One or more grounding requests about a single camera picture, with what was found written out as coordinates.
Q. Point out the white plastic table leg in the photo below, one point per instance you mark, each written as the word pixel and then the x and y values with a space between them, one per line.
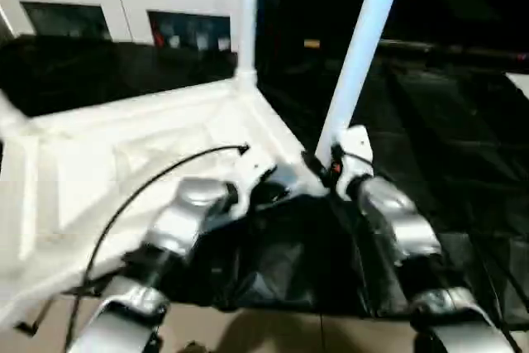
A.
pixel 248 14
pixel 10 109
pixel 359 55

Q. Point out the white plastic table top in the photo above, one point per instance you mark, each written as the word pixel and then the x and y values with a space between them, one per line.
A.
pixel 107 146

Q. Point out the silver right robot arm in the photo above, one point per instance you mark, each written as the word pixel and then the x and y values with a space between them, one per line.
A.
pixel 405 237

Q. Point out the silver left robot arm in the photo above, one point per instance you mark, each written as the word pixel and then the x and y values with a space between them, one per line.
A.
pixel 165 229

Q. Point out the black plastic mat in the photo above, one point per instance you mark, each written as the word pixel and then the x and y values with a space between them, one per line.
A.
pixel 430 163

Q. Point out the small tan tag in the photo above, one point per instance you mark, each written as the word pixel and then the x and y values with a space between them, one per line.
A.
pixel 312 43

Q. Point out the white flat board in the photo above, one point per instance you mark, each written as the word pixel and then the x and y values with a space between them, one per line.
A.
pixel 519 84

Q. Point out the black stand foot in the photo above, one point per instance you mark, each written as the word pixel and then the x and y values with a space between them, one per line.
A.
pixel 25 326

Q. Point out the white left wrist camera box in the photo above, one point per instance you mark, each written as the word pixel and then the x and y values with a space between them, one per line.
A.
pixel 248 175

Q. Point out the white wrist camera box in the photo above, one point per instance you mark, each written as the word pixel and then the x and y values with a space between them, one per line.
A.
pixel 354 150
pixel 248 175

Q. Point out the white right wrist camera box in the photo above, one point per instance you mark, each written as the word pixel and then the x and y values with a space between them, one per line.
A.
pixel 354 150

